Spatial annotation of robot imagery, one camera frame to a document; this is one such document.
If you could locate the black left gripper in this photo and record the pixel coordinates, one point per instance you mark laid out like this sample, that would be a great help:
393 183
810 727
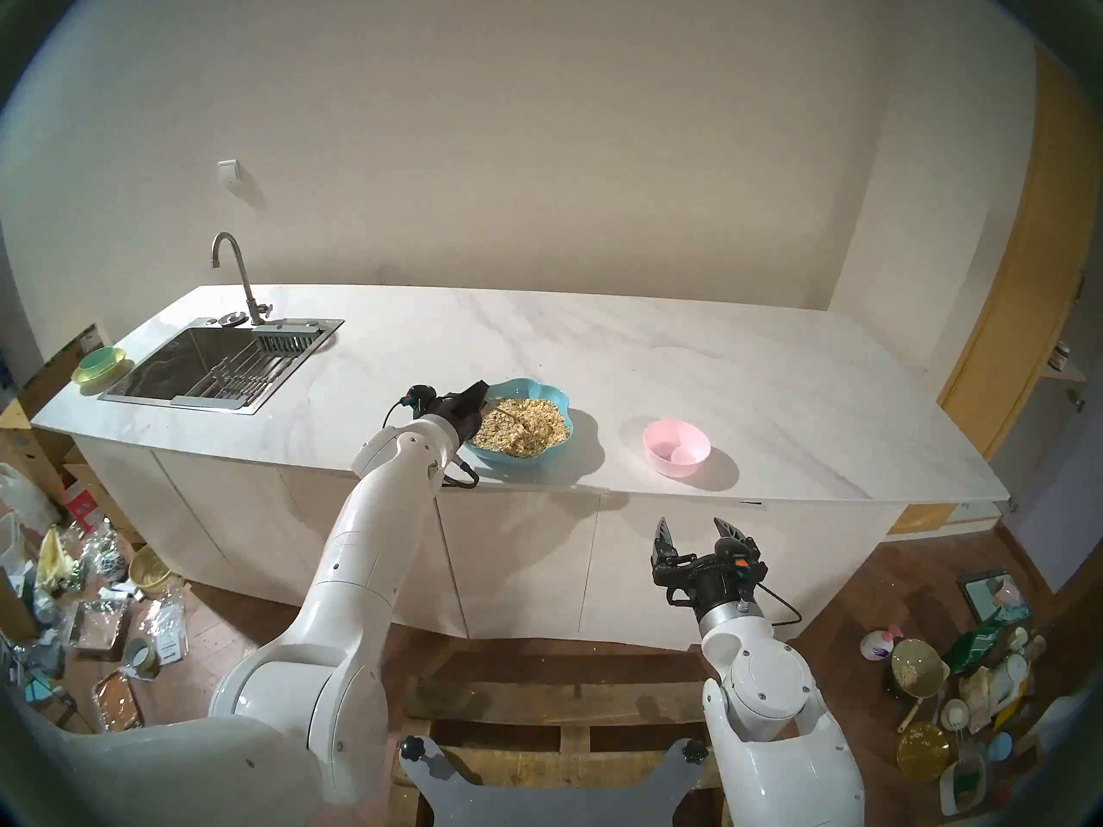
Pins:
458 416

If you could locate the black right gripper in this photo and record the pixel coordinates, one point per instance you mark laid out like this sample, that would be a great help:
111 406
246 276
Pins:
698 575

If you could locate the metal spoon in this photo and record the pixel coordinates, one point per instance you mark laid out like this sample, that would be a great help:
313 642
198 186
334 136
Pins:
510 419

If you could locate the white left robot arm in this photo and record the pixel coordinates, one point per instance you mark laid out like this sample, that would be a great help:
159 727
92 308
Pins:
353 558

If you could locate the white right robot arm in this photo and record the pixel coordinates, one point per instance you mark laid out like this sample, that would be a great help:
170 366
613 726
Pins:
767 687

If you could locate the blue flower-shaped bowl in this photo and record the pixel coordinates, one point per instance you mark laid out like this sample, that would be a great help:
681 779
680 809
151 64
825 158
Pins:
551 393

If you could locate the pink plastic bowl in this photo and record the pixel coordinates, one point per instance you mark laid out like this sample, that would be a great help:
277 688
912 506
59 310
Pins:
676 450

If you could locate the olive strainer bowl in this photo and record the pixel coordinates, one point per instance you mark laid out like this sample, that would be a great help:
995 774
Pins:
918 666

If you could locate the blue-white ceramic bowl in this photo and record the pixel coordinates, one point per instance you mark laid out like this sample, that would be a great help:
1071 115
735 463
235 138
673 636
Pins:
112 565

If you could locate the large oat flakes heap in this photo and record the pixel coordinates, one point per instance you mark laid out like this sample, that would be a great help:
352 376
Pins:
543 433

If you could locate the white counter cabinet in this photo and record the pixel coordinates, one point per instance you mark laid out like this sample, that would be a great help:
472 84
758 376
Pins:
534 558

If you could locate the white bottle pink cap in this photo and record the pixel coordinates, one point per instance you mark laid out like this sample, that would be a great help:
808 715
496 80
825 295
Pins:
877 646

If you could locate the black star knob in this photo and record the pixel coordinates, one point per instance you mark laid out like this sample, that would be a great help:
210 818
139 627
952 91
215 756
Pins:
414 748
695 752

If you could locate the wooden pallet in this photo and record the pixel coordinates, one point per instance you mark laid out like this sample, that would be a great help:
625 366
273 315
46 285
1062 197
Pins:
560 705

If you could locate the steel sink drain rack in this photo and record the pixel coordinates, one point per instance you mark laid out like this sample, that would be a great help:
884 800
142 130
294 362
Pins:
241 376

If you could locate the steel gooseneck faucet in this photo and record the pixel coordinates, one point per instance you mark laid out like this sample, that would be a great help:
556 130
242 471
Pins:
247 291

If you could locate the round steel sink cap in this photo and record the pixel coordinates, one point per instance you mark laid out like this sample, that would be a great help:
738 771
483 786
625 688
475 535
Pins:
233 320

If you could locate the green snack bag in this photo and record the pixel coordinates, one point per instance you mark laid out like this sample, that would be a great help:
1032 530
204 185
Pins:
978 644

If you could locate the stainless steel sink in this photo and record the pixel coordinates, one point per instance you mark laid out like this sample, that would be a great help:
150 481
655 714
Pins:
172 364

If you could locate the yellow glass plate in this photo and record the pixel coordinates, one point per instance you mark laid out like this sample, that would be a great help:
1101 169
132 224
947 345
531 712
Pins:
922 752

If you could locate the small white ladle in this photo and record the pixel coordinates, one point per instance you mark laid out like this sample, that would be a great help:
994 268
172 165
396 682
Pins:
955 713

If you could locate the white plastic jug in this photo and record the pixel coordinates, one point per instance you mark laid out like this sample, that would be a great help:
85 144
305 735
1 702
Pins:
1004 679

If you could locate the white container green contents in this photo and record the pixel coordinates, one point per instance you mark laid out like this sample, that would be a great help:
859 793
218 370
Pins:
965 786

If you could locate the blue cup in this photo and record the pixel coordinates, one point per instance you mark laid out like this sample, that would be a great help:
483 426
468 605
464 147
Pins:
1000 748

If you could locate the lavender door leaf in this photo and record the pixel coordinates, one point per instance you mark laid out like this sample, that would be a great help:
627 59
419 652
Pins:
1064 506

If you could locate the green and yellow dish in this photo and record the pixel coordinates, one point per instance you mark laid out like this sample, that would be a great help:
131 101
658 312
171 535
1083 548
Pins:
99 364

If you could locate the clear packaged bag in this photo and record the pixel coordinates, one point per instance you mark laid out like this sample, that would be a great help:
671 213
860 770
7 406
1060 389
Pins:
164 631

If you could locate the red box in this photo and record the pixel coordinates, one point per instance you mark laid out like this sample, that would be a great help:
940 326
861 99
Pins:
82 506

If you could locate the small dark-lidded jar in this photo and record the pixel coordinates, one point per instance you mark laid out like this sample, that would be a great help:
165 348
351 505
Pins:
1064 356

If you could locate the grey tape roll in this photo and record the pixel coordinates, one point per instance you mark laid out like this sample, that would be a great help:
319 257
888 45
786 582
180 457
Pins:
148 662

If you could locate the brown cardboard box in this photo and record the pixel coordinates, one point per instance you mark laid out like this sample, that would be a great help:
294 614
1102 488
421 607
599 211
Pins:
52 377

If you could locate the clear foil tray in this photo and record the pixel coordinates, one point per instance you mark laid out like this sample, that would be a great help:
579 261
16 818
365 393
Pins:
99 625

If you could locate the yellow-green bag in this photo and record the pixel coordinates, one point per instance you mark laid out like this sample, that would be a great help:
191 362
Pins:
53 562

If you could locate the white plastic bag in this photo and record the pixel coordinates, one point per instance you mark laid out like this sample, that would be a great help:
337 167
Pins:
26 498

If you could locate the clear tray brown contents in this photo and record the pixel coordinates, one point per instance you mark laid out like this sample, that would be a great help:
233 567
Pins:
116 705

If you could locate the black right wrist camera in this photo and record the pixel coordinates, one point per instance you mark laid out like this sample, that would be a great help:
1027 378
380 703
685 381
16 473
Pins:
739 560

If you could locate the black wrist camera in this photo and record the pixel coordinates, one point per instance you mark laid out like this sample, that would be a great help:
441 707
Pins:
739 560
420 395

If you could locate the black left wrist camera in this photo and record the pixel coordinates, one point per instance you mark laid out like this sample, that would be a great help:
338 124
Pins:
420 395

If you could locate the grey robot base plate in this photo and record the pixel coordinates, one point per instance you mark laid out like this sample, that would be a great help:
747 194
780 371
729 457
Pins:
560 812

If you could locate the white wall switch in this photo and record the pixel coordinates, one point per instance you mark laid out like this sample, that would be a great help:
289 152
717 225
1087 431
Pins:
228 170

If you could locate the small wall shelf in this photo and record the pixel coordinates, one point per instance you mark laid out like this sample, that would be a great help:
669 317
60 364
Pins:
1067 374

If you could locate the yellow wooden door frame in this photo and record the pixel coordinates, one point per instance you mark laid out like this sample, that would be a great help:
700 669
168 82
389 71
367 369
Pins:
1025 300

